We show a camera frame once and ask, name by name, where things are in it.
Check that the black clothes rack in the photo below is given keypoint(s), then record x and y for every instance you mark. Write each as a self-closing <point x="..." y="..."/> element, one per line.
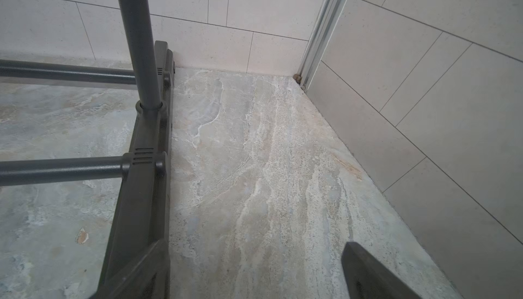
<point x="142" y="212"/>

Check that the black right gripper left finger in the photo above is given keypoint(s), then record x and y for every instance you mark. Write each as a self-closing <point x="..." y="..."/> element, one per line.
<point x="146" y="276"/>

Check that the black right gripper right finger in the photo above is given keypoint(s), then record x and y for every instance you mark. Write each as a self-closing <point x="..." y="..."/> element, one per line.
<point x="366" y="277"/>

